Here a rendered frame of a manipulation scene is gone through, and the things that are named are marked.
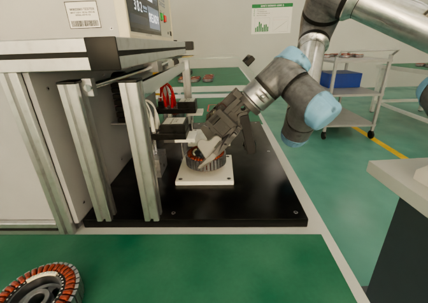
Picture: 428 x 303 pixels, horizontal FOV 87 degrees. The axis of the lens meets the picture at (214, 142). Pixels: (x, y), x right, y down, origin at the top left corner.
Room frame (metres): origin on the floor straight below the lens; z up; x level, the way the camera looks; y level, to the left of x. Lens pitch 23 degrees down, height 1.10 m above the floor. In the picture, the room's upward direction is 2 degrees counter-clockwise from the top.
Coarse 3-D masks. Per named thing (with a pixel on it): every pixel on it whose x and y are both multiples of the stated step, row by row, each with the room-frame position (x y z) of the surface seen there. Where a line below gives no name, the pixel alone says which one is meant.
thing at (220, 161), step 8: (192, 152) 0.56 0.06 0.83; (200, 152) 0.59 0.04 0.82; (224, 152) 0.56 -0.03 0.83; (192, 160) 0.53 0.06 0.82; (200, 160) 0.52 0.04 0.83; (216, 160) 0.52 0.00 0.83; (224, 160) 0.54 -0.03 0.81; (192, 168) 0.52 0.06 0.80; (208, 168) 0.51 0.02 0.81; (216, 168) 0.52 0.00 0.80
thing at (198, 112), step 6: (180, 102) 0.78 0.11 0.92; (186, 102) 0.78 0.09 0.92; (192, 102) 0.78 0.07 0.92; (156, 108) 0.80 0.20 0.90; (162, 108) 0.79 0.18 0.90; (168, 108) 0.79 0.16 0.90; (174, 108) 0.79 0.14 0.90; (180, 108) 0.78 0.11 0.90; (186, 108) 0.78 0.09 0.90; (192, 108) 0.78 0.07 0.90; (168, 114) 0.79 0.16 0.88; (192, 114) 0.78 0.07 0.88; (198, 114) 0.78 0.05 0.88
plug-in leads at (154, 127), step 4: (148, 100) 0.58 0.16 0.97; (152, 104) 0.57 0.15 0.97; (148, 108) 0.54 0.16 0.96; (156, 112) 0.57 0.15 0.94; (148, 116) 0.59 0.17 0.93; (152, 116) 0.55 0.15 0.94; (156, 116) 0.57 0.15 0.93; (148, 120) 0.58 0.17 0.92; (152, 120) 0.54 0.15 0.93; (156, 120) 0.57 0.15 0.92; (152, 124) 0.54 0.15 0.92; (156, 124) 0.57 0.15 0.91; (152, 128) 0.54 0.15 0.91; (156, 128) 0.56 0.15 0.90; (152, 132) 0.54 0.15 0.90
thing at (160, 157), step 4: (156, 152) 0.58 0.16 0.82; (160, 152) 0.58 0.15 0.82; (164, 152) 0.60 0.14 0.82; (156, 156) 0.56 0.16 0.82; (160, 156) 0.56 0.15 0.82; (164, 156) 0.59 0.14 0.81; (156, 160) 0.54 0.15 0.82; (160, 160) 0.55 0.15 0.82; (164, 160) 0.58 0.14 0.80; (156, 164) 0.54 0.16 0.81; (160, 164) 0.54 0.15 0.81; (164, 164) 0.58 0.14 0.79; (156, 168) 0.54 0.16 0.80; (160, 168) 0.54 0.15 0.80; (164, 168) 0.57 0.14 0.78; (160, 172) 0.54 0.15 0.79; (160, 176) 0.54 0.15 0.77
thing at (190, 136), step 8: (168, 120) 0.57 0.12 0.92; (176, 120) 0.57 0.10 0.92; (184, 120) 0.57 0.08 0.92; (160, 128) 0.54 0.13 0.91; (168, 128) 0.54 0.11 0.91; (176, 128) 0.54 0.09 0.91; (184, 128) 0.54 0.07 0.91; (152, 136) 0.54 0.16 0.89; (160, 136) 0.54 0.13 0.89; (168, 136) 0.54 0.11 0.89; (176, 136) 0.54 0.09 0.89; (184, 136) 0.53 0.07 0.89; (192, 136) 0.55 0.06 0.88; (152, 144) 0.57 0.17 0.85
